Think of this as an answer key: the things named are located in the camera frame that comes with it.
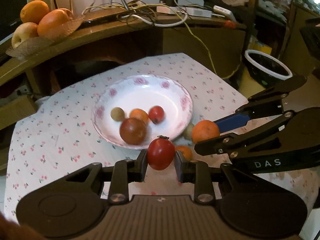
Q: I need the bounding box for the yellow cable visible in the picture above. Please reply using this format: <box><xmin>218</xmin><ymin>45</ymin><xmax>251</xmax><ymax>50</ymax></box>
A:
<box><xmin>82</xmin><ymin>3</ymin><xmax>243</xmax><ymax>80</ymax></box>

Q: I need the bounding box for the orange tangerine in plate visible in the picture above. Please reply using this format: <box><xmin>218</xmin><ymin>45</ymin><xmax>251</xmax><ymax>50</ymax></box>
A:
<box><xmin>129</xmin><ymin>108</ymin><xmax>149</xmax><ymax>125</ymax></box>

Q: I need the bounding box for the pale apple on shelf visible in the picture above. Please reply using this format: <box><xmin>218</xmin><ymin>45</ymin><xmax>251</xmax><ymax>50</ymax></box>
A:
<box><xmin>11</xmin><ymin>22</ymin><xmax>38</xmax><ymax>49</ymax></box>

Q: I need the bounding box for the woven fruit tray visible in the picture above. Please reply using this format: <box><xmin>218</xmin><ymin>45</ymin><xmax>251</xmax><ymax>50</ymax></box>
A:
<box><xmin>5</xmin><ymin>17</ymin><xmax>84</xmax><ymax>57</ymax></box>

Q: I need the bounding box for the large dark red tomato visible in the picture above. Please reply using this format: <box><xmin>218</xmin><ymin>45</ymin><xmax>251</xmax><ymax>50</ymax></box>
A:
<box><xmin>119</xmin><ymin>118</ymin><xmax>147</xmax><ymax>145</ymax></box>

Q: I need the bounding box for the black bin white rim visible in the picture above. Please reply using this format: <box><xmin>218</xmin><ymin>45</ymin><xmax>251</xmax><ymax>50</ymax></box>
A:
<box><xmin>244</xmin><ymin>49</ymin><xmax>293</xmax><ymax>88</ymax></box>

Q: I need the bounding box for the large orange on shelf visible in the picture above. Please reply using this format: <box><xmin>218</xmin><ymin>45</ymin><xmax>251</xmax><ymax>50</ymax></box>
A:
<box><xmin>37</xmin><ymin>8</ymin><xmax>74</xmax><ymax>37</ymax></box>

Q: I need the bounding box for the white floral ceramic plate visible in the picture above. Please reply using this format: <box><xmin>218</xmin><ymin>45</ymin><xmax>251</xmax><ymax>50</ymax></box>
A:
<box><xmin>92</xmin><ymin>75</ymin><xmax>193</xmax><ymax>150</ymax></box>

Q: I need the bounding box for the pale tan round fruit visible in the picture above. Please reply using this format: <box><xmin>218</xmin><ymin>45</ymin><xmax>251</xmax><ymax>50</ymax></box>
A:
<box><xmin>183</xmin><ymin>122</ymin><xmax>194</xmax><ymax>140</ymax></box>

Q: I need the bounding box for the orange tangerine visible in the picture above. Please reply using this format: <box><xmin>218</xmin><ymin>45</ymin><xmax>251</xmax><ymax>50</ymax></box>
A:
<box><xmin>191</xmin><ymin>120</ymin><xmax>220</xmax><ymax>144</ymax></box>
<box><xmin>129</xmin><ymin>108</ymin><xmax>149</xmax><ymax>125</ymax></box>
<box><xmin>175</xmin><ymin>145</ymin><xmax>193</xmax><ymax>161</ymax></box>

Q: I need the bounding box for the small red tomato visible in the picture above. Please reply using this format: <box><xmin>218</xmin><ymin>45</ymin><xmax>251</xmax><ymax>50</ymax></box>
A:
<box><xmin>148</xmin><ymin>106</ymin><xmax>165</xmax><ymax>125</ymax></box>

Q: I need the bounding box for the small red object on shelf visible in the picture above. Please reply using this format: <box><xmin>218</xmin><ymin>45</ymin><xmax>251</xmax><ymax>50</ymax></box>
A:
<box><xmin>223</xmin><ymin>20</ymin><xmax>237</xmax><ymax>29</ymax></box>

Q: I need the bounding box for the cardboard box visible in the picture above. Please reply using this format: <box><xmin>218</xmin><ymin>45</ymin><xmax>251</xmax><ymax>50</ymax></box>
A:
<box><xmin>0</xmin><ymin>95</ymin><xmax>38</xmax><ymax>129</ymax></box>

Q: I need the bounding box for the white power strip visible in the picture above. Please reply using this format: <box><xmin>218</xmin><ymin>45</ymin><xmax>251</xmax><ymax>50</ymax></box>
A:
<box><xmin>156</xmin><ymin>6</ymin><xmax>236</xmax><ymax>22</ymax></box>

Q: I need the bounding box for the small tan fruit in plate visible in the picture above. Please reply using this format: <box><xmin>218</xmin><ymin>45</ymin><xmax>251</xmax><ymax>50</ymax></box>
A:
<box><xmin>110</xmin><ymin>107</ymin><xmax>126</xmax><ymax>122</ymax></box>

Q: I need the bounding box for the wooden shelf desk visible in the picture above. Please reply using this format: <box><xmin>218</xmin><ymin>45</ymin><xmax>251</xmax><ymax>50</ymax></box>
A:
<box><xmin>0</xmin><ymin>10</ymin><xmax>249</xmax><ymax>131</ymax></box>

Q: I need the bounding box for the cherry print tablecloth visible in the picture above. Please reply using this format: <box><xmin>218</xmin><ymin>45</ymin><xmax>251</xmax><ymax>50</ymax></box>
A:
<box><xmin>3</xmin><ymin>52</ymin><xmax>320</xmax><ymax>223</ymax></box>

